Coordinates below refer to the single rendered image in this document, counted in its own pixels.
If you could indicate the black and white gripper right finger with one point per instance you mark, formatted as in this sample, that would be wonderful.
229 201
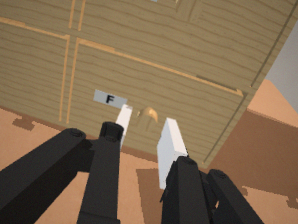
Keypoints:
183 196

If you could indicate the tan wooden drawer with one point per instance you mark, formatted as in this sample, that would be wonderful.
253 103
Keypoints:
32 67
106 79
232 38
58 12

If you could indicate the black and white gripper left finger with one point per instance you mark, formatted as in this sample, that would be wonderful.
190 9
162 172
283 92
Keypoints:
32 183

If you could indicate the tan wooden chest of drawers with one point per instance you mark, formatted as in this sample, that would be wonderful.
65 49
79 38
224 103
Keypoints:
76 36

